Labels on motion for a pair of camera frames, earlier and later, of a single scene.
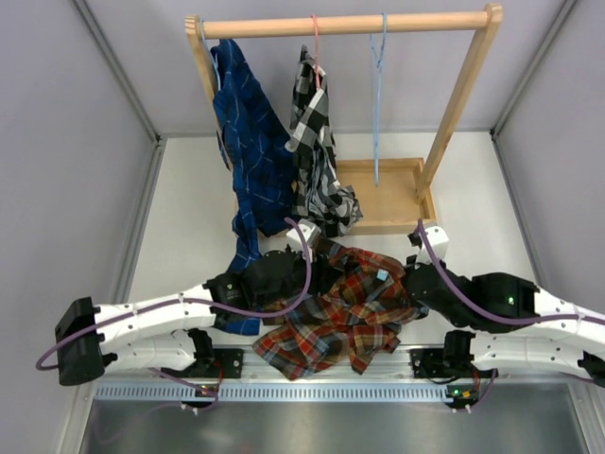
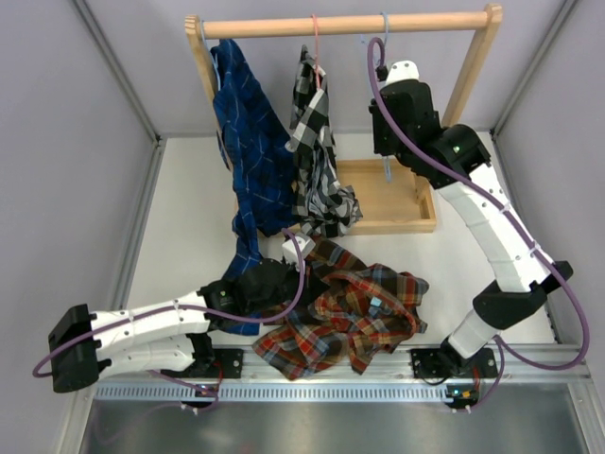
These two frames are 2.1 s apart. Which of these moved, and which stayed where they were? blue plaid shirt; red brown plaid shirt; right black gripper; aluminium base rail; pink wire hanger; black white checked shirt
Moved: red brown plaid shirt; right black gripper
Stayed: pink wire hanger; aluminium base rail; black white checked shirt; blue plaid shirt
